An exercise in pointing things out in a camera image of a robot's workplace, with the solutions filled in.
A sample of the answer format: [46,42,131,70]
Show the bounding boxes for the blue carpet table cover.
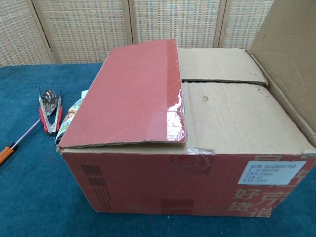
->
[0,61,316,237]

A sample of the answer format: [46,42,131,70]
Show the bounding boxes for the metal tongs with red handles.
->
[38,85,64,141]

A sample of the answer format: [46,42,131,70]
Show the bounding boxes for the orange handled screwdriver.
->
[0,118,41,165]

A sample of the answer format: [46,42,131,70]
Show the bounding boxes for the woven wooden folding screen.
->
[0,0,275,68]

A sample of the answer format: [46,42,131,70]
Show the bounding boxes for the colourful printed snack bag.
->
[54,89,87,145]

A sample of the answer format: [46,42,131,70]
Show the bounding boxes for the metal spoon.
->
[40,89,58,117]

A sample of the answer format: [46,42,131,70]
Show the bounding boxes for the red cardboard box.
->
[56,0,316,218]

